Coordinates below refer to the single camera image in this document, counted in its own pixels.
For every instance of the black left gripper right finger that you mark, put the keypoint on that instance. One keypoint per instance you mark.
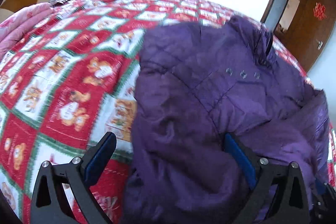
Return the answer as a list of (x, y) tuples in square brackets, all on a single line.
[(289, 203)]

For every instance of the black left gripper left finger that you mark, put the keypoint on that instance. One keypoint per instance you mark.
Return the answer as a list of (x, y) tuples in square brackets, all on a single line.
[(49, 202)]

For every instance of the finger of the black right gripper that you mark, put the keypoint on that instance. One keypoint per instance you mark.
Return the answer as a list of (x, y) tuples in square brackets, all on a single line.
[(324, 207)]

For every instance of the purple quilted jacket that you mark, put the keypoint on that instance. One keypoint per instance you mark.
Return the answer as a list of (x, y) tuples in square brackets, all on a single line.
[(198, 83)]

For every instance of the red patchwork bear bedspread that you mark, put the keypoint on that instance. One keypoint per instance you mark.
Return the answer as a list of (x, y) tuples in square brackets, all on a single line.
[(70, 79)]

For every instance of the pink folded quilt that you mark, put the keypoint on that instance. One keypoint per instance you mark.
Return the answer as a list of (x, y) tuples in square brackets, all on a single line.
[(18, 24)]

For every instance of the brown wooden door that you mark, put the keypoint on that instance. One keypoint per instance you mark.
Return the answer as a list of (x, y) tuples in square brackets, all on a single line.
[(305, 29)]

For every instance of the red double happiness decoration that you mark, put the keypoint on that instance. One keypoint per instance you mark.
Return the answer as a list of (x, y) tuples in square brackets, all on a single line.
[(319, 11)]

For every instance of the silver door handle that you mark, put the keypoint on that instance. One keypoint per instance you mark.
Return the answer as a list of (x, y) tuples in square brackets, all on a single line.
[(320, 44)]

